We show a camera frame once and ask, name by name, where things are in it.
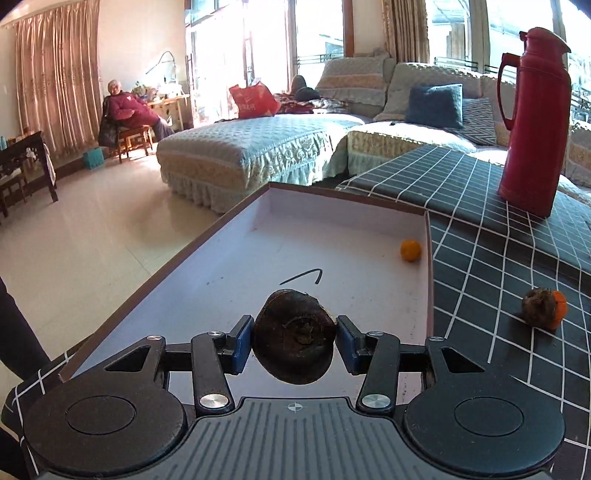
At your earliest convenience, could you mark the dark rotten fruit half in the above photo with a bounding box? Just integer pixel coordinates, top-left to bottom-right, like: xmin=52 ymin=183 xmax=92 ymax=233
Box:
xmin=250 ymin=289 xmax=338 ymax=385

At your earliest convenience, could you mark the brown cardboard tray box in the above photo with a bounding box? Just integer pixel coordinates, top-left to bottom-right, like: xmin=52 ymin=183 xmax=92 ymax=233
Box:
xmin=61 ymin=184 xmax=433 ymax=381

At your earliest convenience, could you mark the small orange fruit in tray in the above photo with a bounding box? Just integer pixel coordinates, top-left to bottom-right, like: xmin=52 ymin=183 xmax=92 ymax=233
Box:
xmin=400 ymin=239 xmax=423 ymax=263

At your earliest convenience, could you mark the black grid tablecloth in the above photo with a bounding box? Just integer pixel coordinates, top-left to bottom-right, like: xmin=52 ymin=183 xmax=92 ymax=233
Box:
xmin=1 ymin=146 xmax=590 ymax=479

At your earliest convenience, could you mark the dark and orange fruit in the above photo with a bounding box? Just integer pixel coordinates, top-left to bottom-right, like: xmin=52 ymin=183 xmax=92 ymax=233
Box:
xmin=521 ymin=288 xmax=568 ymax=331

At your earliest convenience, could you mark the quilted sectional sofa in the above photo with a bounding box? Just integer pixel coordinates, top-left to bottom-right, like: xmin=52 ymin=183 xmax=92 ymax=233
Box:
xmin=155 ymin=50 xmax=591 ymax=216

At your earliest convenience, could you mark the teal small box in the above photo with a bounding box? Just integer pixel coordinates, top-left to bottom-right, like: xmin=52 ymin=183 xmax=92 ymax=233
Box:
xmin=83 ymin=147 xmax=105 ymax=170

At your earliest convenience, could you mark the wooden chair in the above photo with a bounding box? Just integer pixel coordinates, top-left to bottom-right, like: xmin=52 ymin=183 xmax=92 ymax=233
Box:
xmin=116 ymin=126 xmax=153 ymax=162

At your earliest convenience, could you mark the wooden side table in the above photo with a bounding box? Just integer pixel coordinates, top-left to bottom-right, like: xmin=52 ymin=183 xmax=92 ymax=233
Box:
xmin=147 ymin=94 xmax=193 ymax=132

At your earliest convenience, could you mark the red thermos flask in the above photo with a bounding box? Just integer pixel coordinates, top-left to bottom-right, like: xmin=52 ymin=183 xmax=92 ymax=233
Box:
xmin=498 ymin=27 xmax=572 ymax=218

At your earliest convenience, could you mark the dark blue cushion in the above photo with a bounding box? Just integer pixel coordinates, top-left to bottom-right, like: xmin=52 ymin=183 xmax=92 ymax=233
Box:
xmin=405 ymin=84 xmax=464 ymax=129

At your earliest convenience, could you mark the red plastic bag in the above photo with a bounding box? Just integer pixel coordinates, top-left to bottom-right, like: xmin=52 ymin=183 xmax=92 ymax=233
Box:
xmin=228 ymin=82 xmax=280 ymax=120

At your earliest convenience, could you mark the seated person in red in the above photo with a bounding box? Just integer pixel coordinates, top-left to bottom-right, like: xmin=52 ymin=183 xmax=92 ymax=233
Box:
xmin=97 ymin=79 xmax=173 ymax=148

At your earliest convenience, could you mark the dark wooden table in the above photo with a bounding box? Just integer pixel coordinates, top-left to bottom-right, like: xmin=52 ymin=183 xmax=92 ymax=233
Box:
xmin=1 ymin=131 xmax=58 ymax=218

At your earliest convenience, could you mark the striped back cushion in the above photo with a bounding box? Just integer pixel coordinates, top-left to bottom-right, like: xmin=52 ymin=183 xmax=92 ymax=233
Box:
xmin=315 ymin=55 xmax=389 ymax=107

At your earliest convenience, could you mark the beige left curtain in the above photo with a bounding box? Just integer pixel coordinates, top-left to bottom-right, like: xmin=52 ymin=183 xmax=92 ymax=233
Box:
xmin=14 ymin=1 xmax=102 ymax=159

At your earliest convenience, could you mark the gold middle curtain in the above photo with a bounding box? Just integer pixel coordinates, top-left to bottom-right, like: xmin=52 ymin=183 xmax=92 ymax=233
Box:
xmin=382 ymin=0 xmax=430 ymax=63

